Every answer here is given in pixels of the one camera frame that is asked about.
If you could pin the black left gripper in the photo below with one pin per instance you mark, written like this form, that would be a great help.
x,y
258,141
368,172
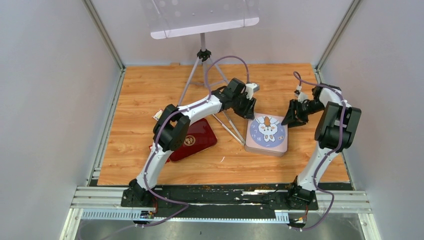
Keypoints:
x,y
243,104

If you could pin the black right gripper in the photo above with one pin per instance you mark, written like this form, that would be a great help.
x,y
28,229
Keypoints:
x,y
299,110

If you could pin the silver tin lid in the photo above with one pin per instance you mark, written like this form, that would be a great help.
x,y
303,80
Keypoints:
x,y
265,135

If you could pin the dark red chocolate tray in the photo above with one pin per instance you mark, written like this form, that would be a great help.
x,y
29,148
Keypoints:
x,y
200,136

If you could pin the pink square card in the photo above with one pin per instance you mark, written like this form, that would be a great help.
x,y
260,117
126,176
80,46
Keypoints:
x,y
157,115

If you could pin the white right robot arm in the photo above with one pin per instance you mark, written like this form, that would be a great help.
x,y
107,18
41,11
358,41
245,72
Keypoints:
x,y
335,132

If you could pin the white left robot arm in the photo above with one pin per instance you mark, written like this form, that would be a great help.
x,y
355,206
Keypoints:
x,y
172,127

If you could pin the grey tripod stand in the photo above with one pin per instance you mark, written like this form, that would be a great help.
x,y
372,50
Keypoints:
x,y
198,72

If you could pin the clear acrylic panel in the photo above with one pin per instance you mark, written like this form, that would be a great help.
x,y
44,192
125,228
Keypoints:
x,y
178,18

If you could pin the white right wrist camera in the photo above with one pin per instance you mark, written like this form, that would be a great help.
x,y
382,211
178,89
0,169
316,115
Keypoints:
x,y
300,95

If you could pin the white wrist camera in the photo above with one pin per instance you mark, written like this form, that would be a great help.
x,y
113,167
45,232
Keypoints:
x,y
250,89
300,95

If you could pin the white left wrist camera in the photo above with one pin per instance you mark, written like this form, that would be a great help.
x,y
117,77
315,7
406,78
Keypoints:
x,y
250,89

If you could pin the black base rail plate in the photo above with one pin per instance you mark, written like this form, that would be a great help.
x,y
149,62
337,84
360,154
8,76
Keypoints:
x,y
225,201

